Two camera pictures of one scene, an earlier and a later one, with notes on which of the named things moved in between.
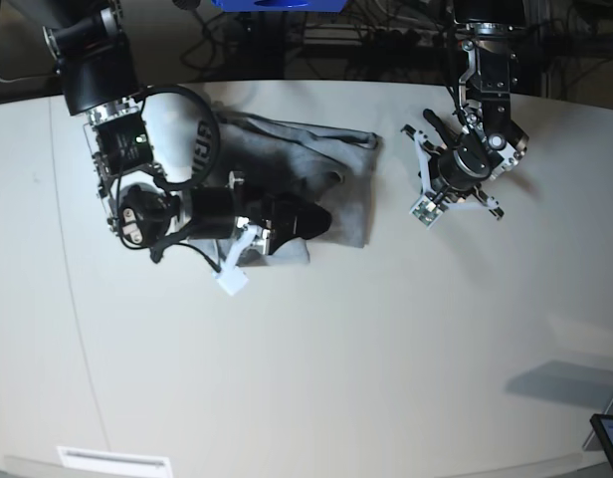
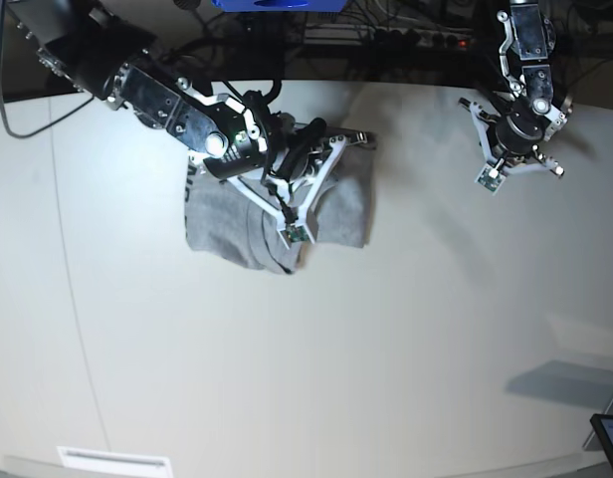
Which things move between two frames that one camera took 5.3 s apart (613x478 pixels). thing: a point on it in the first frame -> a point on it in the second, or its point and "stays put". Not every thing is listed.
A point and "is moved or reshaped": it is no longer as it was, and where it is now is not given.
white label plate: (113, 461) stays put
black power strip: (377, 38) stays put
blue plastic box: (279, 6) stays put
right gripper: (461, 167) -> (517, 132)
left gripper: (214, 210) -> (294, 144)
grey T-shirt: (333, 169) is moved or reshaped
